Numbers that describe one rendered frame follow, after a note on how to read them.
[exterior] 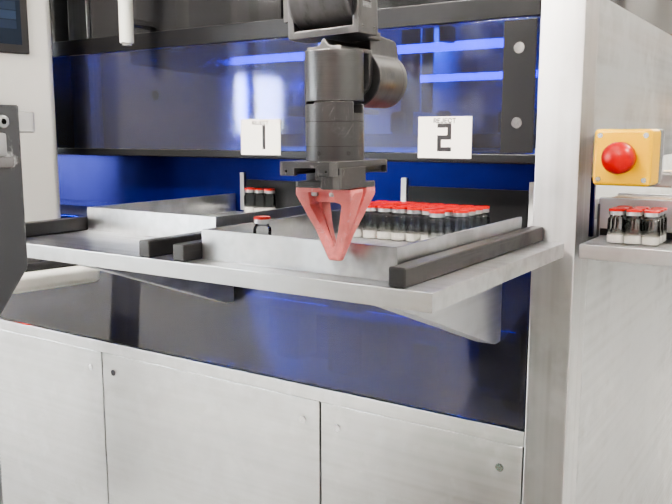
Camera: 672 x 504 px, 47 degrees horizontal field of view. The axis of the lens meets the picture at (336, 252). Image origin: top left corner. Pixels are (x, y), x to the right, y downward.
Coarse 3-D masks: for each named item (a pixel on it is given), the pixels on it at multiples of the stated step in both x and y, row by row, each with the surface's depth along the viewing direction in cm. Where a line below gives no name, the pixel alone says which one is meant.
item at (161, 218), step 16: (96, 208) 116; (112, 208) 121; (128, 208) 124; (144, 208) 126; (160, 208) 129; (176, 208) 132; (192, 208) 136; (208, 208) 139; (224, 208) 143; (288, 208) 117; (336, 208) 128; (96, 224) 116; (112, 224) 115; (128, 224) 113; (144, 224) 111; (160, 224) 109; (176, 224) 107; (192, 224) 106; (208, 224) 104; (224, 224) 105
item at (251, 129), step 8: (248, 120) 131; (256, 120) 130; (264, 120) 129; (272, 120) 128; (248, 128) 131; (256, 128) 130; (272, 128) 128; (280, 128) 128; (248, 136) 131; (256, 136) 130; (272, 136) 129; (280, 136) 128; (248, 144) 132; (256, 144) 131; (272, 144) 129; (280, 144) 128; (248, 152) 132; (256, 152) 131; (264, 152) 130; (272, 152) 129; (280, 152) 128
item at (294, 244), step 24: (336, 216) 112; (216, 240) 89; (240, 240) 86; (264, 240) 85; (288, 240) 83; (312, 240) 81; (360, 240) 105; (384, 240) 105; (432, 240) 82; (456, 240) 87; (480, 240) 92; (264, 264) 85; (288, 264) 83; (312, 264) 81; (336, 264) 80; (360, 264) 78; (384, 264) 76
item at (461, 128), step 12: (420, 120) 113; (432, 120) 112; (444, 120) 111; (456, 120) 110; (468, 120) 109; (420, 132) 114; (432, 132) 112; (444, 132) 111; (456, 132) 110; (468, 132) 109; (420, 144) 114; (432, 144) 113; (444, 144) 112; (456, 144) 111; (468, 144) 110; (420, 156) 114; (432, 156) 113; (444, 156) 112; (456, 156) 111; (468, 156) 110
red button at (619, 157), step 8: (616, 144) 96; (624, 144) 95; (608, 152) 96; (616, 152) 95; (624, 152) 95; (632, 152) 95; (608, 160) 96; (616, 160) 96; (624, 160) 95; (632, 160) 95; (608, 168) 96; (616, 168) 96; (624, 168) 95
